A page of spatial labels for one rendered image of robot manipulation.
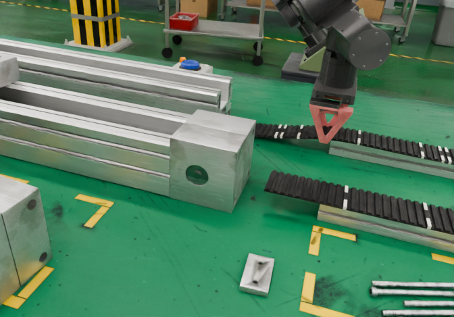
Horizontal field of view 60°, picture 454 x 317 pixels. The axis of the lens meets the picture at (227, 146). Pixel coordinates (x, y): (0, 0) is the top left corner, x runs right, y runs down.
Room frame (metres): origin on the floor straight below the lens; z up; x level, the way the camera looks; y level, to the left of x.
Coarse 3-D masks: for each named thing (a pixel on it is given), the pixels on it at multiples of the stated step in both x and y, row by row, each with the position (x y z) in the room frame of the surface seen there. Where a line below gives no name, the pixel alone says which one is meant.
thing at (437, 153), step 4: (432, 148) 0.59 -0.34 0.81; (436, 148) 0.59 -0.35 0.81; (440, 148) 0.59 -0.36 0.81; (432, 152) 0.57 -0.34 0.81; (436, 152) 0.58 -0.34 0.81; (440, 152) 0.57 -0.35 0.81; (432, 156) 0.56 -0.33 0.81; (436, 156) 0.56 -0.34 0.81; (440, 156) 0.56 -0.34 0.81; (444, 156) 0.57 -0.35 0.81; (432, 160) 0.55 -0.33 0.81; (436, 160) 0.55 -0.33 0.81; (440, 160) 0.55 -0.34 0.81; (444, 160) 0.55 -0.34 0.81
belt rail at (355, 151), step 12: (336, 144) 0.60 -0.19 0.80; (348, 144) 0.60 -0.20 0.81; (348, 156) 0.59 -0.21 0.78; (360, 156) 0.59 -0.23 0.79; (372, 156) 0.58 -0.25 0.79; (384, 156) 0.59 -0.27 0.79; (396, 156) 0.57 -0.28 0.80; (408, 156) 0.57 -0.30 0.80; (408, 168) 0.57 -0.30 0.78; (420, 168) 0.56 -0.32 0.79; (432, 168) 0.56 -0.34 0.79; (444, 168) 0.56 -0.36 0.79
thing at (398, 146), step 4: (396, 140) 0.61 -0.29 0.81; (400, 140) 0.61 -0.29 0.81; (396, 144) 0.59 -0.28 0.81; (400, 144) 0.59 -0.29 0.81; (404, 144) 0.60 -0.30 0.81; (396, 148) 0.58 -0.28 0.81; (400, 148) 0.58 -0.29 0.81; (404, 148) 0.58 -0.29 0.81; (396, 152) 0.57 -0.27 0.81; (400, 152) 0.57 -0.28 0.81; (404, 152) 0.56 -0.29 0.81
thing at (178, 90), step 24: (0, 48) 0.83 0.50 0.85; (24, 48) 0.82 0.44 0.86; (48, 48) 0.82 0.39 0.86; (24, 72) 0.73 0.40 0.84; (48, 72) 0.73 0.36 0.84; (72, 72) 0.70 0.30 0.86; (96, 72) 0.69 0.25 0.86; (120, 72) 0.70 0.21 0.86; (144, 72) 0.74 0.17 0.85; (168, 72) 0.73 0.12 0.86; (192, 72) 0.73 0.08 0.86; (120, 96) 0.67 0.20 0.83; (144, 96) 0.66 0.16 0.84; (168, 96) 0.66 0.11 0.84; (192, 96) 0.64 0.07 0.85; (216, 96) 0.63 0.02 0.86
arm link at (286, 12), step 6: (276, 0) 1.10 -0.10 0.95; (282, 0) 1.08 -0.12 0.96; (276, 6) 1.09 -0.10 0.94; (282, 6) 1.10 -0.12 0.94; (288, 6) 1.10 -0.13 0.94; (282, 12) 1.10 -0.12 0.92; (288, 12) 1.09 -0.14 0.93; (288, 18) 1.09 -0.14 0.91; (294, 18) 1.09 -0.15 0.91; (288, 24) 1.12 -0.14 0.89; (294, 24) 1.11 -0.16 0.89
